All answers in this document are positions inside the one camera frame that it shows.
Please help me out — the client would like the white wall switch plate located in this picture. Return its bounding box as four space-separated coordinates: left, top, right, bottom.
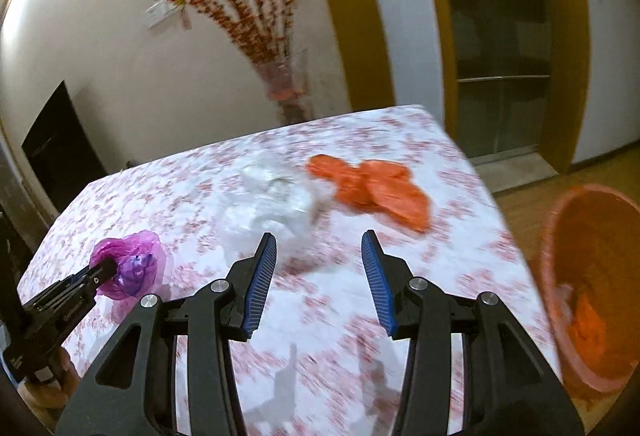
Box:
144 0 178 28

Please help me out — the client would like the clear glass vase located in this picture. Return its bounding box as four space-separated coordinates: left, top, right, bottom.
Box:
255 49 314 126

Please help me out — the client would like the wooden glass door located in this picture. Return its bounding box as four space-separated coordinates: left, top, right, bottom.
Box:
434 0 590 174

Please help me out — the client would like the purple plastic bag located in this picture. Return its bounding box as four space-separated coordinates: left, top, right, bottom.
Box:
90 230 166 300

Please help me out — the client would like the person's left hand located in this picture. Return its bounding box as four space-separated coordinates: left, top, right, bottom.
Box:
16 345 82 422

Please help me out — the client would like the orange plastic bag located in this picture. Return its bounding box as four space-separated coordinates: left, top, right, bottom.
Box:
306 154 431 233

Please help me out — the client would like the clear white plastic bag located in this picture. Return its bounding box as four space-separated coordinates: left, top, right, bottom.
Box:
217 155 333 261

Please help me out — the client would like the floral white tablecloth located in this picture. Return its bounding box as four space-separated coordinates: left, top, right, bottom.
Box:
17 105 559 435

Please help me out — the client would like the black television screen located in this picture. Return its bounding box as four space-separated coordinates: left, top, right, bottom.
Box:
22 81 107 213

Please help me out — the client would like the orange trash inside bin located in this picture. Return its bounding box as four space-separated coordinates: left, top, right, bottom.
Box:
559 283 611 371

